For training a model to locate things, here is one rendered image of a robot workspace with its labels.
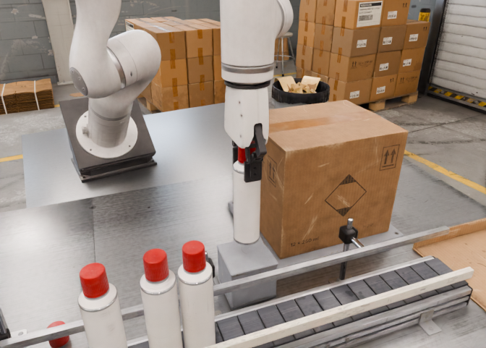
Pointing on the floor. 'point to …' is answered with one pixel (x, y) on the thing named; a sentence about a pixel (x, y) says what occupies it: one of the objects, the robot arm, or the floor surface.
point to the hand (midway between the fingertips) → (246, 164)
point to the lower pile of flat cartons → (26, 96)
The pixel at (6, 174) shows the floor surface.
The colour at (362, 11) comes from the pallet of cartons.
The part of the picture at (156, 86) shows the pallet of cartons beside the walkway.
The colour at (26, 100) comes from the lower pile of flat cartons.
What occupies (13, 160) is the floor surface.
